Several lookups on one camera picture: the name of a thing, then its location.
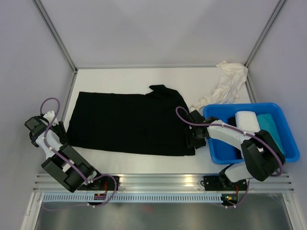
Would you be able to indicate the slotted white cable duct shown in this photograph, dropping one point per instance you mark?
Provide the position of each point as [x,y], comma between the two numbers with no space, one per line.
[133,198]

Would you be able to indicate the black t-shirt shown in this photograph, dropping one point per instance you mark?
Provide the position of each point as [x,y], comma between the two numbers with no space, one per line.
[232,121]
[130,123]

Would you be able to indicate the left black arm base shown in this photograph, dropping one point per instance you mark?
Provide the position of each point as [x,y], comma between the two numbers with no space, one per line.
[102,184]

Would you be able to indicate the aluminium frame post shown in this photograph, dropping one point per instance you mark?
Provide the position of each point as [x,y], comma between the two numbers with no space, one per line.
[53,31]
[265,31]

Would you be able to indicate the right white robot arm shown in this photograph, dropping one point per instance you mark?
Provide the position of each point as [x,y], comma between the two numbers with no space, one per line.
[261,155]

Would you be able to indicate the left aluminium frame post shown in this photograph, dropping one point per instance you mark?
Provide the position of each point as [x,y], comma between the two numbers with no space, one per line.
[53,31]

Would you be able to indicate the rolled teal t-shirt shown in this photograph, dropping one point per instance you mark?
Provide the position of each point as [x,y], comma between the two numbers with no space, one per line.
[266,122]

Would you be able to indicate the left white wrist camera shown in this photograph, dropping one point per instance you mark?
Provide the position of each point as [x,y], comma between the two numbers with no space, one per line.
[50,116]

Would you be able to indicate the rolled black t-shirt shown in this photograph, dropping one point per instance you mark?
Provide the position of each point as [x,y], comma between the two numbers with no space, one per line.
[232,121]

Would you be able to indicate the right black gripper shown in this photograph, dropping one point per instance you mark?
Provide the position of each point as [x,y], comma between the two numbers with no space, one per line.
[201,143]

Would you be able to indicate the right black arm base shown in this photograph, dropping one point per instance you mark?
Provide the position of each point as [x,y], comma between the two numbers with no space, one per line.
[216,183]

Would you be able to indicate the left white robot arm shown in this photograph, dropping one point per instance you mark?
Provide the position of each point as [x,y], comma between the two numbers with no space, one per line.
[63,163]

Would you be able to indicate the right aluminium frame post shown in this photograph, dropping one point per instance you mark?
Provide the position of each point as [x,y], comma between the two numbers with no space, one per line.
[265,31]

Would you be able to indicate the crumpled cream t-shirt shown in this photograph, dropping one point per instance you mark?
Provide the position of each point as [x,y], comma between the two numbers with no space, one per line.
[228,86]

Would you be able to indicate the blue plastic bin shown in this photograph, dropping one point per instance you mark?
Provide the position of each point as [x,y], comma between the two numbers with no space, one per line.
[223,153]

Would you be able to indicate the aluminium mounting rail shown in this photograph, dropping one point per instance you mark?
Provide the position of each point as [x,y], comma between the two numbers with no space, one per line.
[169,183]

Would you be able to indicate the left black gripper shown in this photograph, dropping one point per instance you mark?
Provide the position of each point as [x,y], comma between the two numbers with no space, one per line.
[63,136]

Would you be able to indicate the rolled white t-shirt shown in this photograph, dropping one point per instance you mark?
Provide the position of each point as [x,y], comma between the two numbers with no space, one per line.
[247,120]

